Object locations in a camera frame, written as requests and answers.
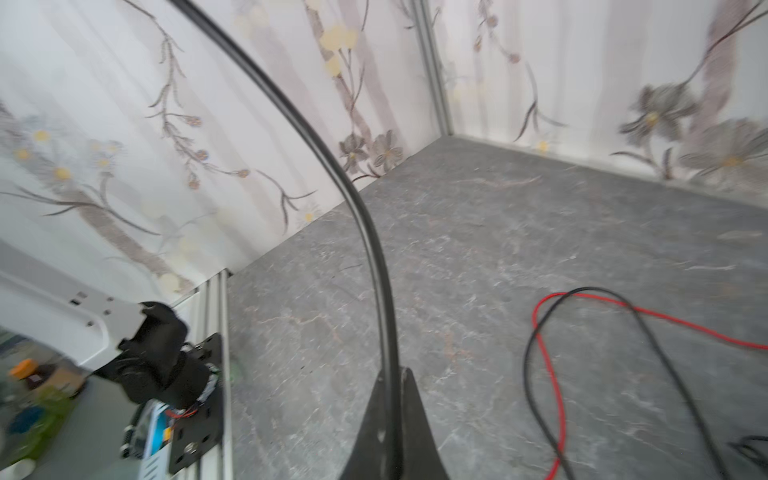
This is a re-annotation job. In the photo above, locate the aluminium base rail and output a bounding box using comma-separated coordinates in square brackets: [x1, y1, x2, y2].
[137, 270, 234, 479]

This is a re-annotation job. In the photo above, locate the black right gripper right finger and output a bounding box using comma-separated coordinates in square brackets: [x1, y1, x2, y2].
[400, 368, 449, 480]

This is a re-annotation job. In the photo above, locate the red headphone cable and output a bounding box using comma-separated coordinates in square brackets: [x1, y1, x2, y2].
[531, 291, 768, 480]

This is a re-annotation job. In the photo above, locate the black headphone cable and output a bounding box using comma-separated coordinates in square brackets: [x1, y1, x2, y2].
[167, 0, 768, 480]

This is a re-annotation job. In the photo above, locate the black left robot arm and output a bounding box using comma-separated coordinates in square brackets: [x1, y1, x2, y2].
[1, 262, 218, 411]

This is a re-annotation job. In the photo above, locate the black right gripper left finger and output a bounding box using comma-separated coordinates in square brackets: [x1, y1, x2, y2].
[339, 374, 388, 480]

